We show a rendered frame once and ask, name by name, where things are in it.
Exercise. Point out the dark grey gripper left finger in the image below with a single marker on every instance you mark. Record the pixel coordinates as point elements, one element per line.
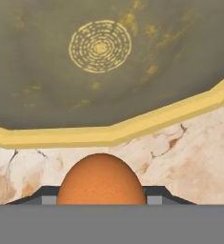
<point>46,194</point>

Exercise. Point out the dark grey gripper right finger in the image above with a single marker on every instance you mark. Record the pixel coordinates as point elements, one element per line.
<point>154,194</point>

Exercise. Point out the brown egg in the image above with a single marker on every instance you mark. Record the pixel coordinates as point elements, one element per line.
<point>100,182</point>

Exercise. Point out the grey bowl with yellow rim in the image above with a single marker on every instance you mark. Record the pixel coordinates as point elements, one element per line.
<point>85,70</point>

